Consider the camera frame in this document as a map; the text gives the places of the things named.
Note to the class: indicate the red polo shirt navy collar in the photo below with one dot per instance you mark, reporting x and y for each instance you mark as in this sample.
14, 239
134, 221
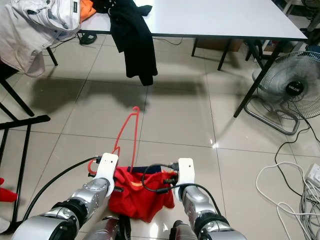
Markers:
140, 200

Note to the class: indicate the red plastic hanger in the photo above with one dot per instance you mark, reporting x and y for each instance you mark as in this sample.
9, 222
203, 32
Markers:
136, 109

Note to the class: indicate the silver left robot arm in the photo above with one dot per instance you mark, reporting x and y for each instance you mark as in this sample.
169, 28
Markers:
100, 189

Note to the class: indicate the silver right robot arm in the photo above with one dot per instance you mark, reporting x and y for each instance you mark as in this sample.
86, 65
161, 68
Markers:
197, 202

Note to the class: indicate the robot left leg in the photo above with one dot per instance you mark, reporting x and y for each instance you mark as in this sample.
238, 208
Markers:
110, 227

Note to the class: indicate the chrome garment rack black base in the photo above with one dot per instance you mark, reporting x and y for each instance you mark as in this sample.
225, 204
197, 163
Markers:
25, 122

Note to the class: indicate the black garment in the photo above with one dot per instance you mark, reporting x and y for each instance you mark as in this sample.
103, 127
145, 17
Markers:
135, 45

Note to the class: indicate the white power strip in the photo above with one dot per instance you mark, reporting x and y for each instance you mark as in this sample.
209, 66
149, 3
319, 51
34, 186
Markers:
314, 175

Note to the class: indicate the flat brown carton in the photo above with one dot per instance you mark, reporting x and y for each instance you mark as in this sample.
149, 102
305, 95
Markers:
220, 46

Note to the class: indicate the black floor fan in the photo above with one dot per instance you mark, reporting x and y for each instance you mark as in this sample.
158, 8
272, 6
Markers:
290, 85

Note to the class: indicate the black shoe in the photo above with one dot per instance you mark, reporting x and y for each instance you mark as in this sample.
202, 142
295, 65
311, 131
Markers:
87, 39

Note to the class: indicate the white table black legs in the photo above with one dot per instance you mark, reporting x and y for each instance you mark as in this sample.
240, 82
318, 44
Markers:
220, 15

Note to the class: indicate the beige jeans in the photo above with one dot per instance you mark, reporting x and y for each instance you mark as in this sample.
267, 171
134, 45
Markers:
35, 30

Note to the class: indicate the orange cloth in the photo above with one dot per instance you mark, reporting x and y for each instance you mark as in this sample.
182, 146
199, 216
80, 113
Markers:
87, 9

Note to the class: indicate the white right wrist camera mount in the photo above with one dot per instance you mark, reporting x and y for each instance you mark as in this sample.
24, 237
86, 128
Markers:
186, 172

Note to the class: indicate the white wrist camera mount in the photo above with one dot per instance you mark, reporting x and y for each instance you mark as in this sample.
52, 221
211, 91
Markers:
109, 170
186, 172

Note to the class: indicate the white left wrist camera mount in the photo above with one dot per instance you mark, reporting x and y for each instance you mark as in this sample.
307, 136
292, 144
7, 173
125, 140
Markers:
109, 170

